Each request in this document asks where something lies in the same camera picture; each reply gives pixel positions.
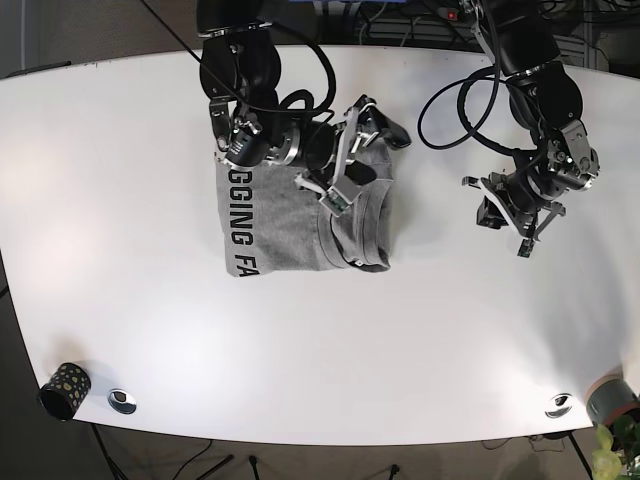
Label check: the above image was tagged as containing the black gold-dotted cup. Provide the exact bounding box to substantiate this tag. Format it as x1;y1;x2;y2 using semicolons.
37;362;92;421

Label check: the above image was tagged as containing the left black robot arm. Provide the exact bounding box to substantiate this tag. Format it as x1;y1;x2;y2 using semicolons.
447;1;600;258

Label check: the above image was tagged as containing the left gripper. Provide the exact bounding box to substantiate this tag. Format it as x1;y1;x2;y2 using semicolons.
462;172;566;258

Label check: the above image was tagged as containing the medium grey T-shirt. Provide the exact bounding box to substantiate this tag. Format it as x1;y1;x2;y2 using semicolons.
216;140;393;278

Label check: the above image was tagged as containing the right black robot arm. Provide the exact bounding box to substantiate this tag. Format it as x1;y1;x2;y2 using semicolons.
196;1;411;216

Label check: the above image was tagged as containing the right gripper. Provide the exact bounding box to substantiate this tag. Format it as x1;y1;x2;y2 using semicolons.
294;95;412;216

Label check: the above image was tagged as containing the grey plant pot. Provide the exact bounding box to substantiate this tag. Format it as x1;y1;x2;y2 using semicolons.
585;374;639;427

